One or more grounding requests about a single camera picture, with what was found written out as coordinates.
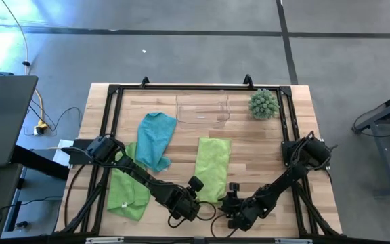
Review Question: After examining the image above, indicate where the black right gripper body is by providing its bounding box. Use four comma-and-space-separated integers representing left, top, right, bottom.
220, 196, 260, 231

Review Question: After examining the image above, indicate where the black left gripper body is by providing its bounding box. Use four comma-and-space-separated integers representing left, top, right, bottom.
167, 188, 201, 221

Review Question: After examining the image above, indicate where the lime green microfiber towel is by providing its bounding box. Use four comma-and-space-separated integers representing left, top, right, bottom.
194, 136, 232, 204

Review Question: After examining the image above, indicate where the teal microfiber towel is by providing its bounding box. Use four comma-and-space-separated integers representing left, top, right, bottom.
135, 112, 178, 173

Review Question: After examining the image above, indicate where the clear plastic basket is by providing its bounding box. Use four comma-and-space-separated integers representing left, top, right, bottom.
175, 93, 230, 125

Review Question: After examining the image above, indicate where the green towel with white tag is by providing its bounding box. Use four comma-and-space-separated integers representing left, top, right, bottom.
106, 142, 152, 222

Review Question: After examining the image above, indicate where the green potted plant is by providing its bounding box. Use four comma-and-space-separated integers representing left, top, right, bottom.
248, 88, 280, 120

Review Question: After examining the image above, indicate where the dark desk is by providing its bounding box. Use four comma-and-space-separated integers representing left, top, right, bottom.
0, 145, 70, 238

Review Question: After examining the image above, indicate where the grey laptop lid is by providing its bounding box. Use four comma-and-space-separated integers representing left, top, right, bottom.
0, 75, 39, 169

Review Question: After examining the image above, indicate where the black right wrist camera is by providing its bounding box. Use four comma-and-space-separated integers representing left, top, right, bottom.
227, 182, 241, 199

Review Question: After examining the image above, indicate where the silver frame bracket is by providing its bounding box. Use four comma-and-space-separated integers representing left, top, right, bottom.
85, 236, 125, 244
275, 237, 313, 244

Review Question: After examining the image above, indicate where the black aluminium table frame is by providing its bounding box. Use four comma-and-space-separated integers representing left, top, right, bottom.
58, 83, 343, 238

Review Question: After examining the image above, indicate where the black floor cable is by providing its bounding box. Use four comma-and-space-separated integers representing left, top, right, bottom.
22, 106, 83, 136

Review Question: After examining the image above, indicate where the yellow power cable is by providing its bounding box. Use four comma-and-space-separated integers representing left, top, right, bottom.
0, 0, 49, 136

